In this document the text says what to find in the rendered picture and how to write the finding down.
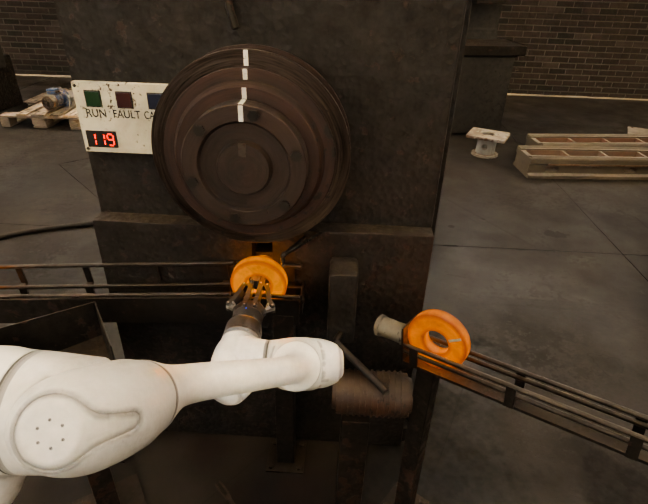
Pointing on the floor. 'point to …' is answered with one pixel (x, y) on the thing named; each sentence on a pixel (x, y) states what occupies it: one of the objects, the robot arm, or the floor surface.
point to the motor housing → (351, 425)
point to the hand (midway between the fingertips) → (258, 277)
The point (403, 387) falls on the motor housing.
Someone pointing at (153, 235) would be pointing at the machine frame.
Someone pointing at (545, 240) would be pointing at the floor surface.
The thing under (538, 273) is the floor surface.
